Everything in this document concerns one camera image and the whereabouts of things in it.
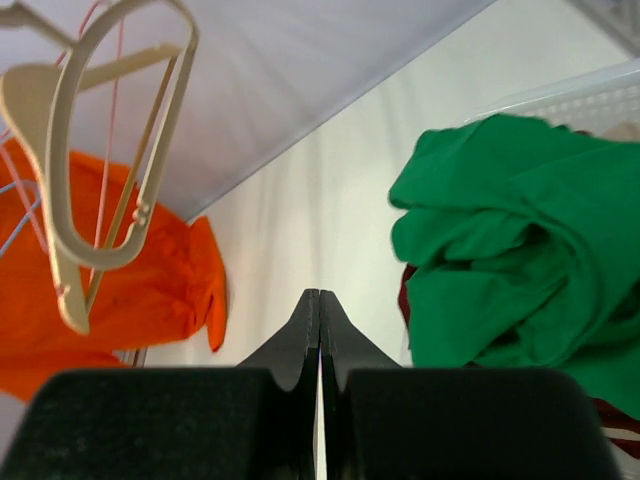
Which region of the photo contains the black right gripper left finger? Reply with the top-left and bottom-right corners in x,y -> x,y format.
1,290 -> 319,479

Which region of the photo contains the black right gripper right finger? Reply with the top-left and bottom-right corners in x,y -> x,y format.
319,291 -> 621,479

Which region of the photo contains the orange t shirt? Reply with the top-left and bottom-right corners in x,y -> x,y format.
0,139 -> 229,404

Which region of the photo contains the green t shirt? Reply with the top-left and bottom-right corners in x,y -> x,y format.
389,114 -> 639,417

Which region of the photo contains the dark maroon t shirt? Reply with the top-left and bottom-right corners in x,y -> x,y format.
397,265 -> 639,459

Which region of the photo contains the pink wire hanger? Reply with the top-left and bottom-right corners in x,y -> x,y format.
0,0 -> 126,301

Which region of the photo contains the blue wire hanger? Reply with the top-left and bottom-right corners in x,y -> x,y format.
1,179 -> 47,256

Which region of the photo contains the wooden hanger with metal hook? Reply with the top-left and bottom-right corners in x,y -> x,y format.
1,44 -> 194,334

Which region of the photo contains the white plastic laundry basket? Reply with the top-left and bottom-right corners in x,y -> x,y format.
458,59 -> 639,134

